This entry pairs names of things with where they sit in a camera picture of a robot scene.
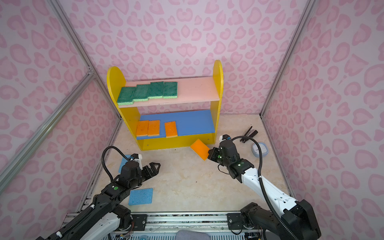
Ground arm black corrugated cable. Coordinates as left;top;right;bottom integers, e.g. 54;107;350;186
101;145;131;182
230;135;298;240

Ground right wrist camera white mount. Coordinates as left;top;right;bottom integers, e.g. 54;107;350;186
219;134;232;143

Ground left aluminium frame beam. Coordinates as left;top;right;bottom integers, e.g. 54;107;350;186
1;70;94;193

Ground blue sponge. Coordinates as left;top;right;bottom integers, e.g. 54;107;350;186
129;188;154;206
118;155;131;174

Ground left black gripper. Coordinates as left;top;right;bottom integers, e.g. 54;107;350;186
129;161;161;191

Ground right aluminium frame post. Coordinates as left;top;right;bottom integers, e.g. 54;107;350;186
260;0;318;120

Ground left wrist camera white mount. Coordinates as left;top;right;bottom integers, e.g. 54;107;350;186
129;154;142;164

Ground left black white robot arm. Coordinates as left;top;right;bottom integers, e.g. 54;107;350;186
46;161;161;240

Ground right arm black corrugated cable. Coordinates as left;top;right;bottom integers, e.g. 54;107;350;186
230;135;298;240

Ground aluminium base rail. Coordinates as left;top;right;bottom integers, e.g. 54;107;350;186
55;209;320;240

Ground yellow shelf with coloured boards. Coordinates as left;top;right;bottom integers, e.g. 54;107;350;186
107;60;224;151

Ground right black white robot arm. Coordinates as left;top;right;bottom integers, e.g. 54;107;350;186
208;140;322;240

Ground black clip tool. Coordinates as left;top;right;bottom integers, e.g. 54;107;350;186
241;126;259;143

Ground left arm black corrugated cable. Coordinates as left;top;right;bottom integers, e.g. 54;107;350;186
101;145;131;182

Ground green sponge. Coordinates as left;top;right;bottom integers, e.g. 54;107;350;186
133;84;151;102
148;82;164;99
163;82;178;99
117;87;136;106

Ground small blue white clock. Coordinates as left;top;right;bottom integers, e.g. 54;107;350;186
251;142;269;159

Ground orange sponge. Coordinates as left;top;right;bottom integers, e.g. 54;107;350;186
165;121;178;138
190;139;210;161
148;120;160;137
136;120;149;137

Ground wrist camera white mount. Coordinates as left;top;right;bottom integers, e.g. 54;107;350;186
129;154;142;164
219;134;232;143

